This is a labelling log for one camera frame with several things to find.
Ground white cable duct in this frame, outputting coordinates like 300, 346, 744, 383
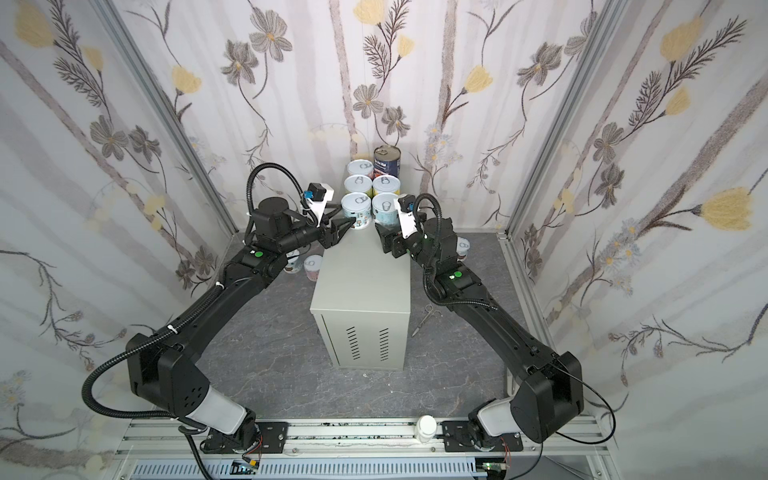
128, 458, 487, 480

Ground dark label can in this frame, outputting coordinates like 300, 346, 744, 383
283, 250, 303, 274

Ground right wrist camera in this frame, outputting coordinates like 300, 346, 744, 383
397, 194, 417, 239

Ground white dark can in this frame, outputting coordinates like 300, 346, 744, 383
456, 237, 471, 261

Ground pink label can left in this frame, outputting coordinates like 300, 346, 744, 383
303, 254, 323, 282

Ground aluminium rail frame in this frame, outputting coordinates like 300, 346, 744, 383
107, 416, 619, 480

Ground grey metal cabinet box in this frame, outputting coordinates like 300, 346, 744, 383
310, 226, 412, 371

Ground pink white can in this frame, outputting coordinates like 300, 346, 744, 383
346, 159, 374, 179

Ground blue red tomato can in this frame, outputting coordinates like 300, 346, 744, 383
373, 145, 401, 178

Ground small metal scissors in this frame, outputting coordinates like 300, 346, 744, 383
411, 305, 436, 338

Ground teal label can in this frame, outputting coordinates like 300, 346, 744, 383
341, 192, 372, 230

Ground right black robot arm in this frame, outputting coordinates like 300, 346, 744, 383
375, 194, 590, 451

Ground green label can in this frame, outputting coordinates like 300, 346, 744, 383
344, 174, 373, 197

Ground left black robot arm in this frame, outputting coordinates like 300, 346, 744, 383
81, 162, 352, 454

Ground yellow label can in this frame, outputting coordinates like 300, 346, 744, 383
372, 175, 401, 196

